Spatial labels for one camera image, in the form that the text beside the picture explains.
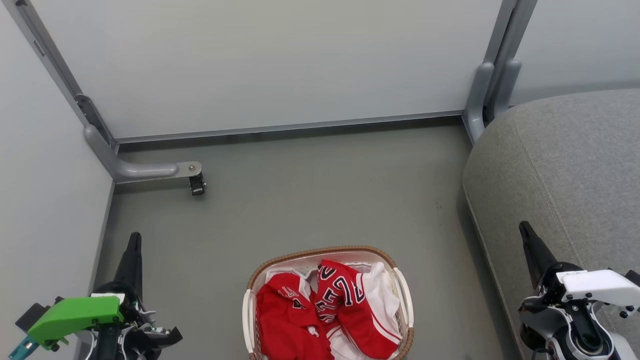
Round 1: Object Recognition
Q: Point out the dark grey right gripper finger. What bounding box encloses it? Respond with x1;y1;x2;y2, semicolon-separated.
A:
518;221;559;289

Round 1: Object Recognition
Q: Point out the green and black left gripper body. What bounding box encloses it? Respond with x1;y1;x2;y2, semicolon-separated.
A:
27;281;183;360

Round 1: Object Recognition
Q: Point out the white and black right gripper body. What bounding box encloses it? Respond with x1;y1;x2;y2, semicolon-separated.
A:
535;262;640;307

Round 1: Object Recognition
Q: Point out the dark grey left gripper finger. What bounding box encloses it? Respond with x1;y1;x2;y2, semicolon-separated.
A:
114;231;144;297

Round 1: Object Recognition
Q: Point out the grey fabric sofa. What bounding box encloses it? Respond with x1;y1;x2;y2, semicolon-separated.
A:
462;89;640;360

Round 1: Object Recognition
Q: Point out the red and white cloth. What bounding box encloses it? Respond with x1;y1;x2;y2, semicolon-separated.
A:
265;260;403;360

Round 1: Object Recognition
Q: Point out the white laundry basket brown rim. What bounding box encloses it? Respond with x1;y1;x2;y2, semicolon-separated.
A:
242;245;415;360

